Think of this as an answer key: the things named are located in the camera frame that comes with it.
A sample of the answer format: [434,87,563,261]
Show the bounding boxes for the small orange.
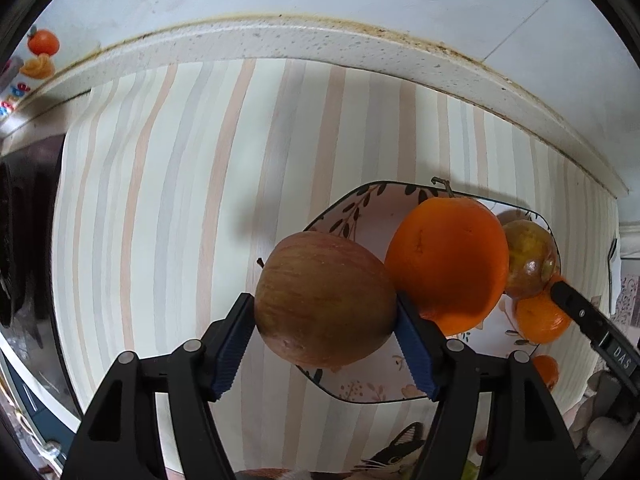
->
[532,354,560,391]
[514,274,572,344]

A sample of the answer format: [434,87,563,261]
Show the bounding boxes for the striped cat print mat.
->
[49,56,622,480]

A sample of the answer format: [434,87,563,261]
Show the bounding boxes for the colourful wall stickers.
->
[0,25,61,120]

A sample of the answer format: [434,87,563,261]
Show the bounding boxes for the black gas stove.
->
[0,131,68,331]

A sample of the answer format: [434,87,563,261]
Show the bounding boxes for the dark red apple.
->
[503,219,559,299]

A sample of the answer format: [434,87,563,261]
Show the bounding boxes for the oval floral ceramic plate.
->
[294,180,561,404]

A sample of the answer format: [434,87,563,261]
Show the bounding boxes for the brown red apple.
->
[254,231,397,368]

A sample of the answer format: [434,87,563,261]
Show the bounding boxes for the green apple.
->
[461,460,480,480]

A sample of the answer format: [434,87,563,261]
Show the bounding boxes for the large orange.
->
[384,178,509,336]

